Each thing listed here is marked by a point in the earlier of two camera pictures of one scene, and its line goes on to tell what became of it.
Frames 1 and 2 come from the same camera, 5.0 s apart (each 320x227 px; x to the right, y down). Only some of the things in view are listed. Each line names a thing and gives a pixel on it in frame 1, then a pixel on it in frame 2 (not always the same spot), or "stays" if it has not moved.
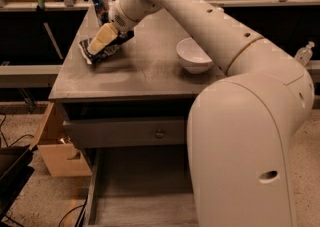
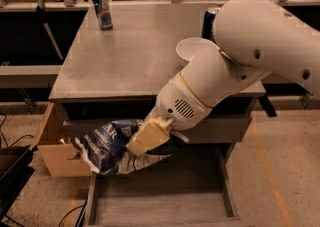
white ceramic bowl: [192, 57] stays
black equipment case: [15, 170] stays
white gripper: [119, 18] to [177, 101]
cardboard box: [60, 156] stays
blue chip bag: [110, 49] to [105, 149]
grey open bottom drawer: [140, 187] stays
